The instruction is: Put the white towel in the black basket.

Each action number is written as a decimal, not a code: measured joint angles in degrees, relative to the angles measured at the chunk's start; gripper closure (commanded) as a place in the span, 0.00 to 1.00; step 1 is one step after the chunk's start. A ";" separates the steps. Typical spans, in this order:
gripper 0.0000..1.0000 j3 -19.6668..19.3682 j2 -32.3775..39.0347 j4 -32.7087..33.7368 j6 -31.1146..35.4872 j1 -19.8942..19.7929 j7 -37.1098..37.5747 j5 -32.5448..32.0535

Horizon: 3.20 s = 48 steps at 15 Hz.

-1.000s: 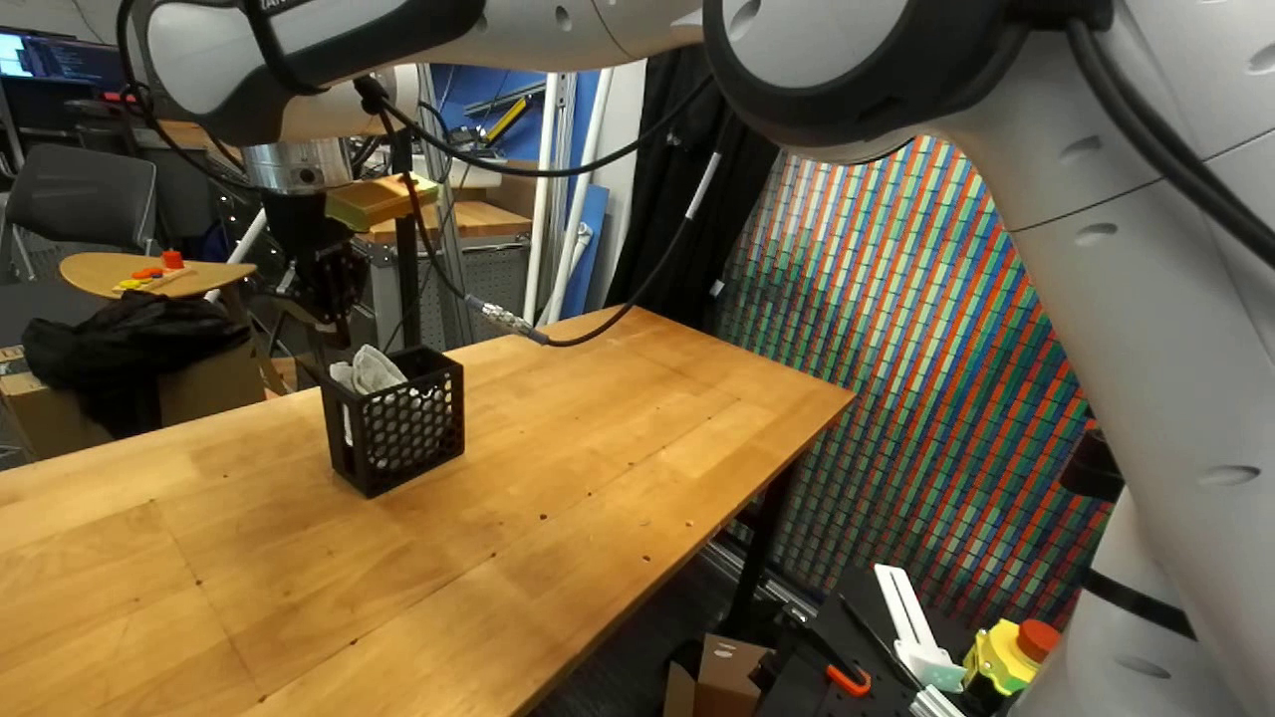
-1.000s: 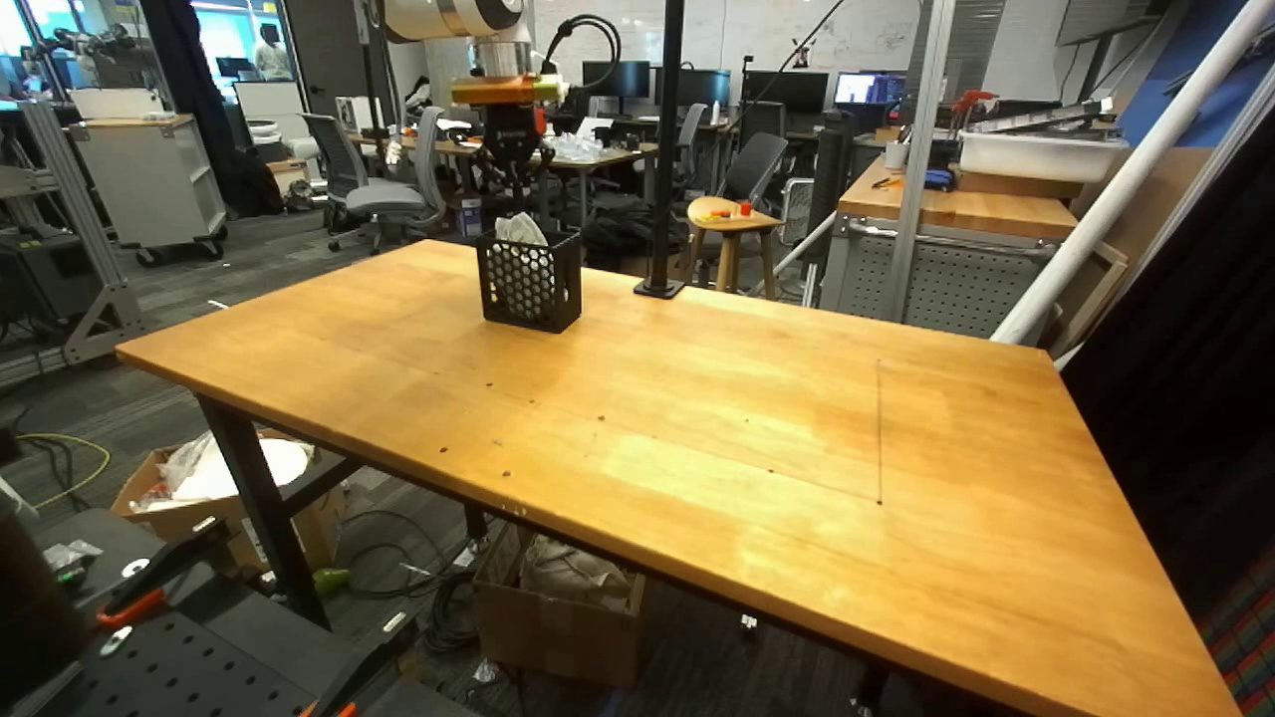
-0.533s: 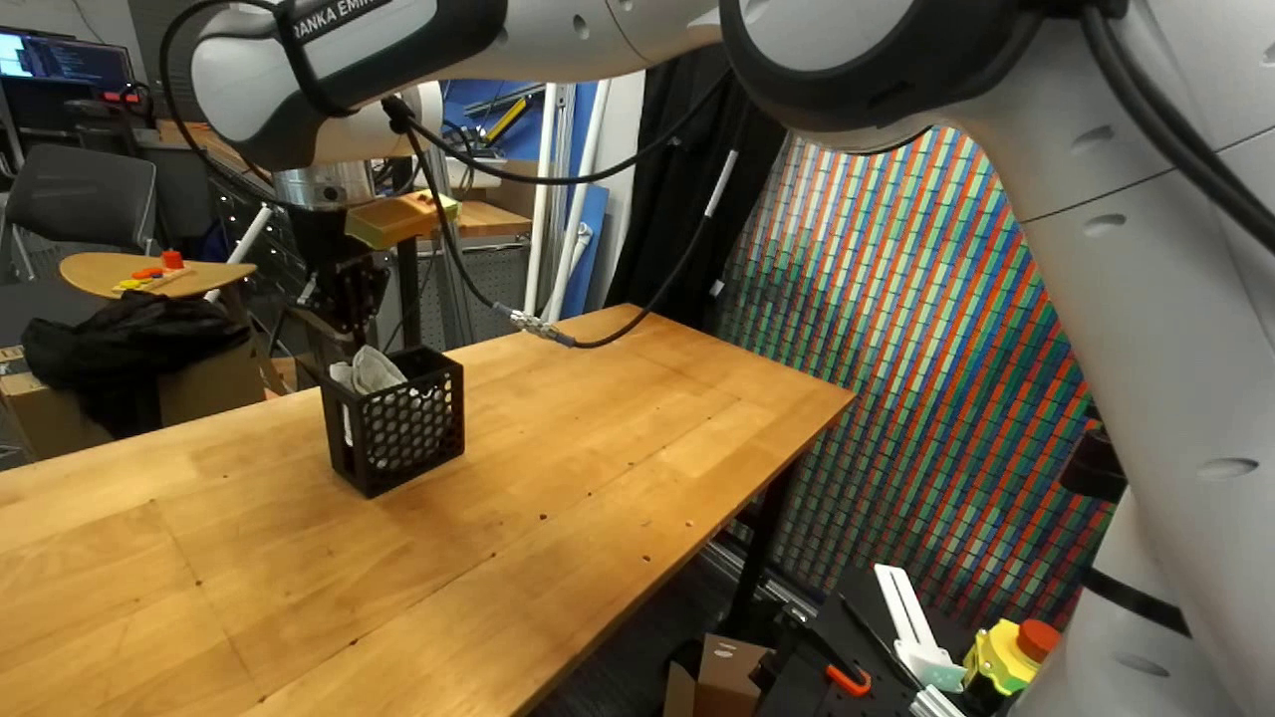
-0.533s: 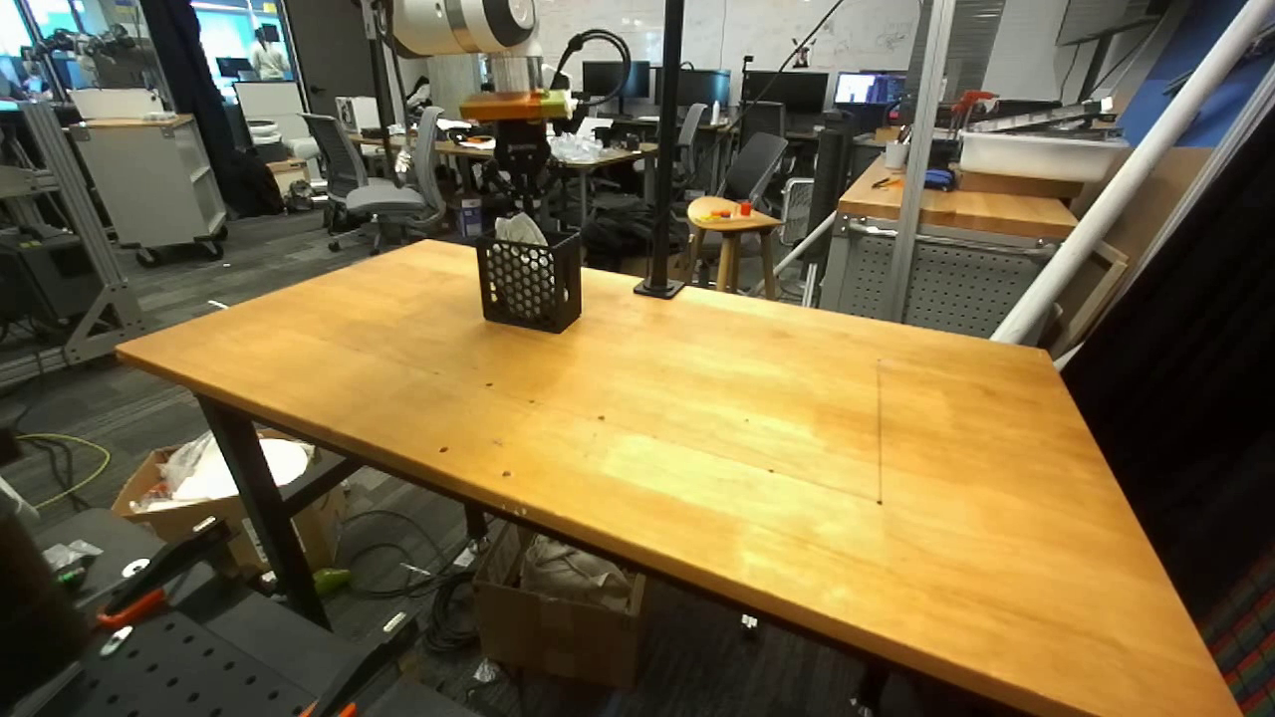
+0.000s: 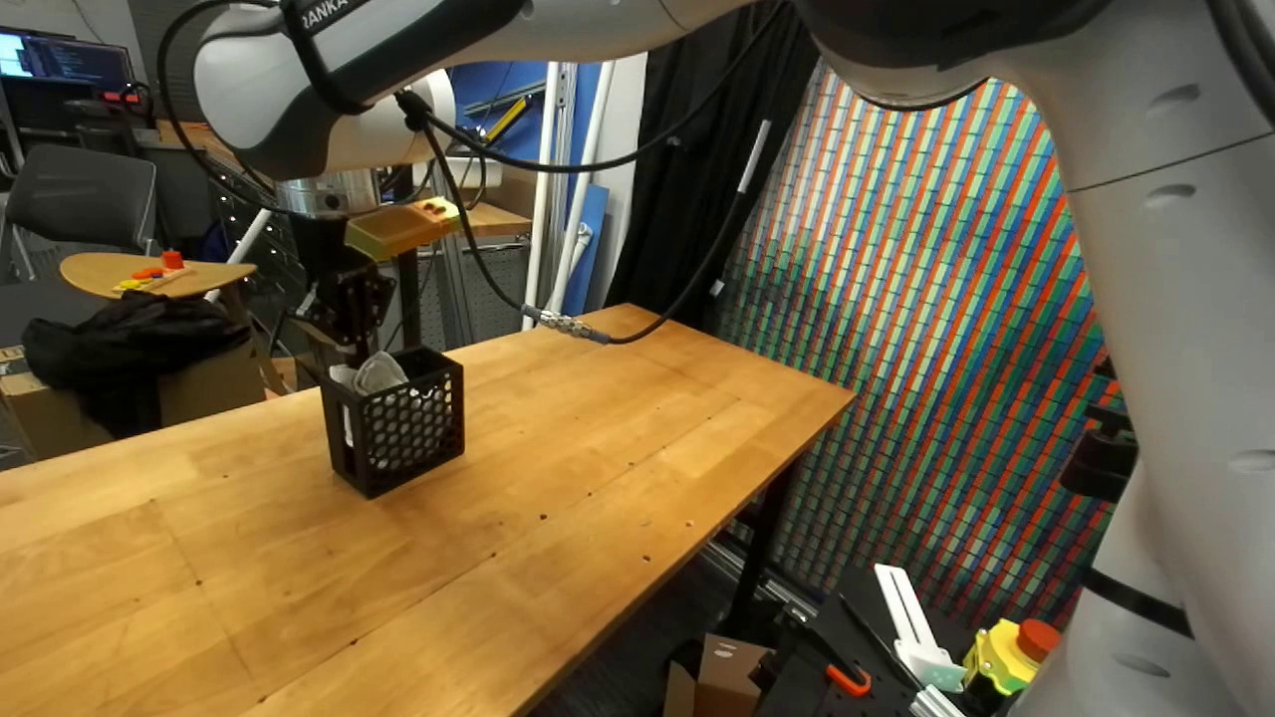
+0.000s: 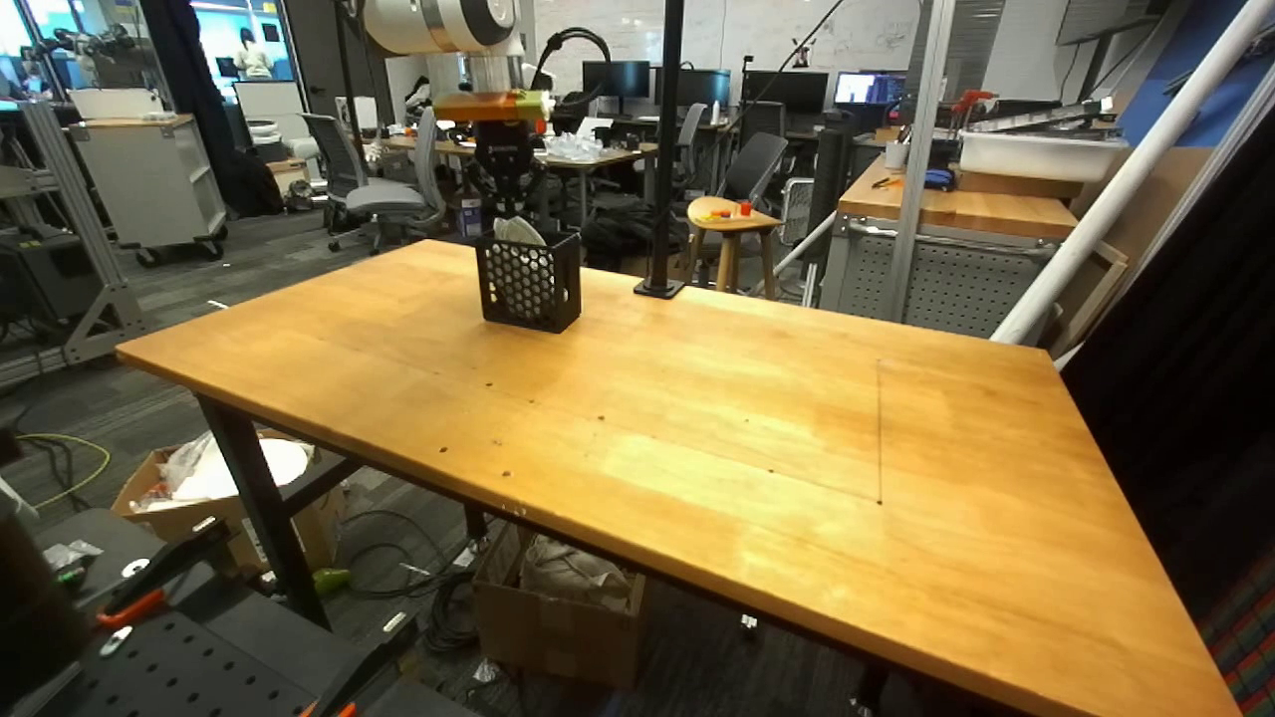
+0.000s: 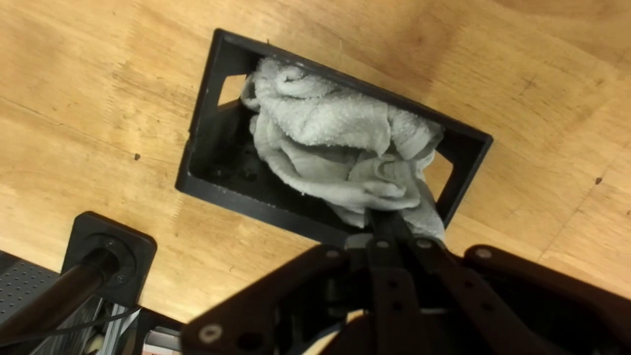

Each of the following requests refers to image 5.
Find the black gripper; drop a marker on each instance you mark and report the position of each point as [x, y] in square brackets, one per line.
[345, 259]

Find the black perforated plastic basket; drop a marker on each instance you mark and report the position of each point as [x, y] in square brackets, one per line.
[401, 430]

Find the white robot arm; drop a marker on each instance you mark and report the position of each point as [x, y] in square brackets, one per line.
[1170, 333]

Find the large brown cardboard box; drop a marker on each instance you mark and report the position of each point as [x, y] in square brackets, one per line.
[214, 378]

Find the small orange toy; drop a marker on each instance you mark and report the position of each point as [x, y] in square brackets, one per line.
[168, 259]

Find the round wooden stool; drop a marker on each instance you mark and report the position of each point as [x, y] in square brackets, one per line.
[146, 275]

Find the black jacket pile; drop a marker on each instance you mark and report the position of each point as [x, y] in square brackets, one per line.
[125, 351]

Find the white diagonal pole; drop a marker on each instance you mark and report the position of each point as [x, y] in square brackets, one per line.
[543, 201]

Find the blue board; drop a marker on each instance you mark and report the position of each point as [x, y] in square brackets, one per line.
[592, 254]

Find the black office chair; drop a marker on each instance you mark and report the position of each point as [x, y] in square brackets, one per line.
[79, 201]

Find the black cloth curtain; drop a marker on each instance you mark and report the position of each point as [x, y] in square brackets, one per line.
[680, 201]

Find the black computer monitor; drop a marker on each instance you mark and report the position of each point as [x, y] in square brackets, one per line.
[79, 65]

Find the black metal table leg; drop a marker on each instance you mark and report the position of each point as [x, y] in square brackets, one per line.
[759, 544]

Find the colourful striped panel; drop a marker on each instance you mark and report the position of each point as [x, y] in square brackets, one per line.
[929, 333]

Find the yellow emergency stop button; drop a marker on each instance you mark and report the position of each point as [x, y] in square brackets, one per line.
[1008, 653]

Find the white plastic bracket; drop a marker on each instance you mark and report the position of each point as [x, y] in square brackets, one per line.
[912, 624]

